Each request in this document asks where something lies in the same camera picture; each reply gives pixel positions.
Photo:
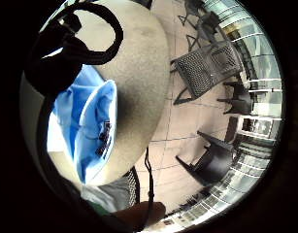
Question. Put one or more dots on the light blue garment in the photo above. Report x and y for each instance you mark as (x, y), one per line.
(90, 129)

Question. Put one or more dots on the black plastic chair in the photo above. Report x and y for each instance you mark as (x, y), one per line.
(208, 24)
(215, 161)
(239, 98)

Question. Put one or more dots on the black mesh chair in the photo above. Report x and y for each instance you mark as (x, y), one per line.
(133, 187)
(203, 69)

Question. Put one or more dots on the the person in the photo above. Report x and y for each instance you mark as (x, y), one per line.
(113, 194)

